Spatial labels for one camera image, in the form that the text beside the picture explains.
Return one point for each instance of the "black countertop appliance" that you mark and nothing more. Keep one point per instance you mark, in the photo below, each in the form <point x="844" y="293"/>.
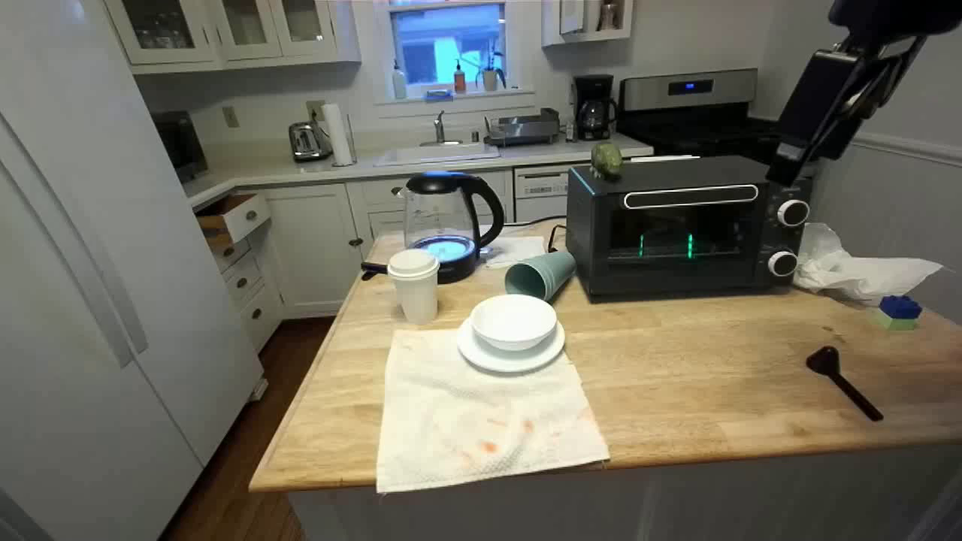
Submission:
<point x="182" y="144"/>

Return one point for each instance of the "white paper cup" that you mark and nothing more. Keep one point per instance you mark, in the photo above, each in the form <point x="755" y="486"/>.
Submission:
<point x="412" y="288"/>

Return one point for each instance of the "glass electric kettle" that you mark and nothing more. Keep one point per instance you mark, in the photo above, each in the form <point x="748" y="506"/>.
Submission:
<point x="441" y="215"/>

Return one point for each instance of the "black and steel stove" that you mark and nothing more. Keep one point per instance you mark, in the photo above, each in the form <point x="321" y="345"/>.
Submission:
<point x="693" y="110"/>

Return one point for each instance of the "white stained cloth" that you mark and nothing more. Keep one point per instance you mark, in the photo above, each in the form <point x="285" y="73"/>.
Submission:
<point x="469" y="421"/>

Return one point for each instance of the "white paper towel roll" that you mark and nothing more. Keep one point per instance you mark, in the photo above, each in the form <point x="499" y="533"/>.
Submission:
<point x="338" y="137"/>

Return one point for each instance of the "white plate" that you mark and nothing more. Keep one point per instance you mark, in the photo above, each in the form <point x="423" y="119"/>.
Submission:
<point x="513" y="364"/>

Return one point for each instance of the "white open wall shelf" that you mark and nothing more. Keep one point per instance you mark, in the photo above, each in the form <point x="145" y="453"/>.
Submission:
<point x="587" y="21"/>

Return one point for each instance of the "silver toaster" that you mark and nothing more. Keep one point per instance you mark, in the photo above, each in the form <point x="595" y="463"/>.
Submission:
<point x="308" y="143"/>

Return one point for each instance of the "white refrigerator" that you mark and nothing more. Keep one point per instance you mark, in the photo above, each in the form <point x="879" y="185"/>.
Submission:
<point x="79" y="302"/>

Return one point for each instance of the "white glass-door wall cabinets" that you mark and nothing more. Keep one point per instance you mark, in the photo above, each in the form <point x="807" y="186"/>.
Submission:
<point x="241" y="30"/>

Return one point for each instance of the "teal plastic cup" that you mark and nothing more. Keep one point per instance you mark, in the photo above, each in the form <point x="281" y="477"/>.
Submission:
<point x="543" y="273"/>

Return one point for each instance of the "white base cabinets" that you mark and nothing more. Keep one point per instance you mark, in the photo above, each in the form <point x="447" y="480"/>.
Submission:
<point x="311" y="251"/>

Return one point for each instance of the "blue and green sponge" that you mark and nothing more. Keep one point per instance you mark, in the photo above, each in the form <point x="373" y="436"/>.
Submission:
<point x="896" y="313"/>

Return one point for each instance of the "orange soap bottle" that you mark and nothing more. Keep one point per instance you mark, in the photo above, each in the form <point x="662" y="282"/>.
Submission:
<point x="462" y="80"/>

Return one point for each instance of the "open wooden drawer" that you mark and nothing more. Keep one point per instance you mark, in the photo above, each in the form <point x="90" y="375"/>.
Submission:
<point x="234" y="217"/>

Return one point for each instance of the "kitchen window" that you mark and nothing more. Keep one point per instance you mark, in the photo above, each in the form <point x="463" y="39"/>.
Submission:
<point x="447" y="39"/>

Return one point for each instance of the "small green object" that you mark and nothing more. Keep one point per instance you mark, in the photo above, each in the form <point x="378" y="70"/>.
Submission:
<point x="607" y="159"/>

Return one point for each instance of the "white kitchen island base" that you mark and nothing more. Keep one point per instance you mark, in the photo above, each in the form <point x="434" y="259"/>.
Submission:
<point x="601" y="506"/>

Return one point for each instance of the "crumpled white paper towel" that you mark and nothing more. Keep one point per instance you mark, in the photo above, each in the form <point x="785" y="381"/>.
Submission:
<point x="852" y="272"/>

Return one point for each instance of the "black spatula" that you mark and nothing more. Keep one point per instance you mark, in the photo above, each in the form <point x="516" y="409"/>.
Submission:
<point x="826" y="362"/>

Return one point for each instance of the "black toaster oven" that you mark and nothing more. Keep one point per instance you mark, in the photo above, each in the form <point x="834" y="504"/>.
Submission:
<point x="681" y="236"/>

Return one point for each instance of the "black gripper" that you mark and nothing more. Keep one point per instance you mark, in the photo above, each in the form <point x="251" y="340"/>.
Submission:
<point x="827" y="90"/>

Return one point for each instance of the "white kitchen sink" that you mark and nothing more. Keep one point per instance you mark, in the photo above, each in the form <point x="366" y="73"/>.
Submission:
<point x="438" y="154"/>

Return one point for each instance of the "black coffee maker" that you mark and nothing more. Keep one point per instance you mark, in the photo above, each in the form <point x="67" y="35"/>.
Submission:
<point x="594" y="110"/>

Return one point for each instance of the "metal sink faucet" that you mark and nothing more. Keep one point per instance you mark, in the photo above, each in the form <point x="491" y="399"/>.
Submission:
<point x="441" y="128"/>

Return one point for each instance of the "dark dish rack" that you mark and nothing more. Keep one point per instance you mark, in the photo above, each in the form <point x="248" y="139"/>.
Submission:
<point x="524" y="128"/>

